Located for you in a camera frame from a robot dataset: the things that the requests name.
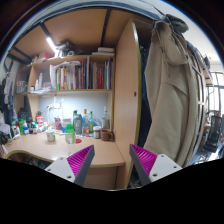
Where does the row of books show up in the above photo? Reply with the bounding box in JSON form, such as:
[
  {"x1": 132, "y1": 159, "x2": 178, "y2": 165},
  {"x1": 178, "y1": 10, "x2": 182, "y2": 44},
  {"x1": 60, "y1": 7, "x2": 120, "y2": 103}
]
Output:
[{"x1": 50, "y1": 56, "x2": 113, "y2": 90}]

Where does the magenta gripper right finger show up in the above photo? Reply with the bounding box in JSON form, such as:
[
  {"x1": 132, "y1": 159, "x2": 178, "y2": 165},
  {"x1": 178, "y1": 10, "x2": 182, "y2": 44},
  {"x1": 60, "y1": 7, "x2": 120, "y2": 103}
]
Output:
[{"x1": 129, "y1": 144, "x2": 181, "y2": 186}]

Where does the clear glass liquor bottle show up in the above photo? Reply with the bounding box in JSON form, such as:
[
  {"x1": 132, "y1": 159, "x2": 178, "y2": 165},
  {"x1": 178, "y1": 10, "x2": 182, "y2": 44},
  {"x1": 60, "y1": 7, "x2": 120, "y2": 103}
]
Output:
[{"x1": 102, "y1": 106, "x2": 110, "y2": 129}]

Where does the wooden wardrobe side panel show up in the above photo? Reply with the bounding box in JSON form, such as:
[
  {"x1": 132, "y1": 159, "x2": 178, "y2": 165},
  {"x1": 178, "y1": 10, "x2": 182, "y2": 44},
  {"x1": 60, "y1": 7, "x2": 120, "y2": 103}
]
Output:
[{"x1": 113, "y1": 19, "x2": 141, "y2": 189}]

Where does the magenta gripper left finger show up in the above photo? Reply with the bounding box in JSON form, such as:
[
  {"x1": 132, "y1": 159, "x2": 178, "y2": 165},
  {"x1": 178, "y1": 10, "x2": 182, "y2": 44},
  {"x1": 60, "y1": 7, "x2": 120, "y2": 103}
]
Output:
[{"x1": 46, "y1": 145, "x2": 95, "y2": 186}]

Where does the red white canister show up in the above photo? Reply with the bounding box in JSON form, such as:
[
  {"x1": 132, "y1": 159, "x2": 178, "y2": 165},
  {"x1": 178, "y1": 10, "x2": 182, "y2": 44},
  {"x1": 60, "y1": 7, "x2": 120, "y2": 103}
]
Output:
[{"x1": 36, "y1": 115, "x2": 43, "y2": 132}]

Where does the pink snack bag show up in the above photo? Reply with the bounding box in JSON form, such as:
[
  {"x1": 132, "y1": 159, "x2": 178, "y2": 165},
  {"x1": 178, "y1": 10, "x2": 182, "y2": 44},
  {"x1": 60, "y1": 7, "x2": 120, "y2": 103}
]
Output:
[{"x1": 54, "y1": 117, "x2": 62, "y2": 130}]

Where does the brown jar white lid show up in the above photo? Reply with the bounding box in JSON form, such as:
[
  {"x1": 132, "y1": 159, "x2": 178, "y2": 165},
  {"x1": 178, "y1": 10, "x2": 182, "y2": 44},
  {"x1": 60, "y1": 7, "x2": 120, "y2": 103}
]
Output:
[{"x1": 93, "y1": 126, "x2": 101, "y2": 139}]

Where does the clear bottle with green cap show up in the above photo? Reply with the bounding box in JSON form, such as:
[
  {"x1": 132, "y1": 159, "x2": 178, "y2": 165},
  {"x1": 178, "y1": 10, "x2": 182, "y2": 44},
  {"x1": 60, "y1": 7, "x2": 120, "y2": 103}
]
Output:
[{"x1": 65, "y1": 124, "x2": 76, "y2": 144}]

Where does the brown ceramic mug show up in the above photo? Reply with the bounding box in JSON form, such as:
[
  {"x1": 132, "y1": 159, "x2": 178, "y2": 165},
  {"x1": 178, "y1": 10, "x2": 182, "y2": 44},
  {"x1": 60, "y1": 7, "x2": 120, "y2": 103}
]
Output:
[{"x1": 100, "y1": 129, "x2": 114, "y2": 141}]

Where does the beige hanging coat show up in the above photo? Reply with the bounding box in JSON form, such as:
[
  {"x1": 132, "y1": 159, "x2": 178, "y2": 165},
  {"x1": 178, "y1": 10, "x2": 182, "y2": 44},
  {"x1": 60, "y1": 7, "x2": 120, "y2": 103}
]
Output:
[{"x1": 144, "y1": 21, "x2": 198, "y2": 167}]

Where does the white mug green handle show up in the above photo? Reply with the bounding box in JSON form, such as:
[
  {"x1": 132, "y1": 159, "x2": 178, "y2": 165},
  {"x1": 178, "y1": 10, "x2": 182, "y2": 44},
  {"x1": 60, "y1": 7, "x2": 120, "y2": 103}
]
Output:
[{"x1": 46, "y1": 130, "x2": 56, "y2": 142}]

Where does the green glass bottle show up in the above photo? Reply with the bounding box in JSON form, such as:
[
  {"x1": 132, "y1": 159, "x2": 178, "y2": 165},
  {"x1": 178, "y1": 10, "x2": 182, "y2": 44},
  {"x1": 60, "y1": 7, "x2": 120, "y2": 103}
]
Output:
[{"x1": 88, "y1": 111, "x2": 94, "y2": 133}]

